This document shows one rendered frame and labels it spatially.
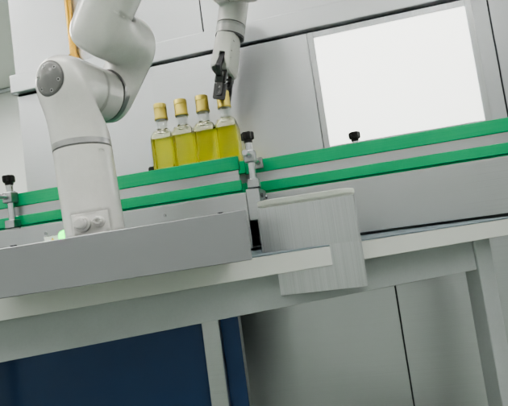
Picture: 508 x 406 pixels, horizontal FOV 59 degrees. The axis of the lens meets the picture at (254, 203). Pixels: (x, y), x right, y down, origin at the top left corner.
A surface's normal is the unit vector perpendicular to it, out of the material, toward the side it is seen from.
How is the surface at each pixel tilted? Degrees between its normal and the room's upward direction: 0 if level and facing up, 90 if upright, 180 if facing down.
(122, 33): 121
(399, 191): 90
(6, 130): 90
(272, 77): 90
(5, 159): 90
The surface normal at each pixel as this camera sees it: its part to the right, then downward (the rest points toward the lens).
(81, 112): 0.51, -0.05
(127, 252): 0.30, -0.11
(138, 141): -0.18, -0.05
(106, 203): 0.69, -0.18
